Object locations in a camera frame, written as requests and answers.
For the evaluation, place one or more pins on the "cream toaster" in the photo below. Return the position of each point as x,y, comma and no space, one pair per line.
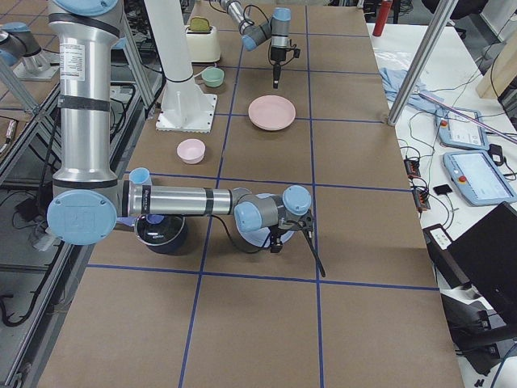
204,47

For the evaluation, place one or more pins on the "green bowl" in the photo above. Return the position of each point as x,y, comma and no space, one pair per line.
213,77

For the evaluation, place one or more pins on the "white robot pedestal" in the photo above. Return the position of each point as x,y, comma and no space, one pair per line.
184,106

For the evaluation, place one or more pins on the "blue plate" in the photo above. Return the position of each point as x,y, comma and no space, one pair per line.
262,236

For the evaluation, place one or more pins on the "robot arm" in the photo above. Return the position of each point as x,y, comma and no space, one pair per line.
256,28
88,196

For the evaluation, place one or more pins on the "lower teach pendant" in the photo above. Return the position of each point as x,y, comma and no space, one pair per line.
477,177

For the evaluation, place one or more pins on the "pink plate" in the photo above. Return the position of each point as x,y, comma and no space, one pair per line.
271,112

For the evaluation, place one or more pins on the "black power adapter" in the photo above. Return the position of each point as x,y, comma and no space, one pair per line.
495,152

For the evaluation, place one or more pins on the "upper teach pendant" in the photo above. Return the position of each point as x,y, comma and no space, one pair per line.
457,132

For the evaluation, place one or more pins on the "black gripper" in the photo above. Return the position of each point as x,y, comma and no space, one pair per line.
276,54
277,235

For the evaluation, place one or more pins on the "black laptop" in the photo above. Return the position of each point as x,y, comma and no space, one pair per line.
484,256

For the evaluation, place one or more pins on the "aluminium frame post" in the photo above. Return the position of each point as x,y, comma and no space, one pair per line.
430,38

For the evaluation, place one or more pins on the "pink bowl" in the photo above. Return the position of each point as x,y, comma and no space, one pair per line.
191,151

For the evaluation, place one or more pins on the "toast slice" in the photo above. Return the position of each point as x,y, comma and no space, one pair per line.
199,24

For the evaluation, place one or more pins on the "red bottle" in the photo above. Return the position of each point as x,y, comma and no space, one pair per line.
382,17

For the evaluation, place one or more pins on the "black orange electronics module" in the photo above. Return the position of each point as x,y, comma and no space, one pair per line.
412,168

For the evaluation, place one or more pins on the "glass pot lid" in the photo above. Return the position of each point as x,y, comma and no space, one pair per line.
161,230

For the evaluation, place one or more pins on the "grabber stick tool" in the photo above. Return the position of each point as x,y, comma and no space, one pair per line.
475,121

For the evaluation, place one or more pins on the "teach pendant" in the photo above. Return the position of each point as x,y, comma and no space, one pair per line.
477,177
457,132

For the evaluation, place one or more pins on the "dark blue pot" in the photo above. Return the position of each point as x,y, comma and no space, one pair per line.
129,222

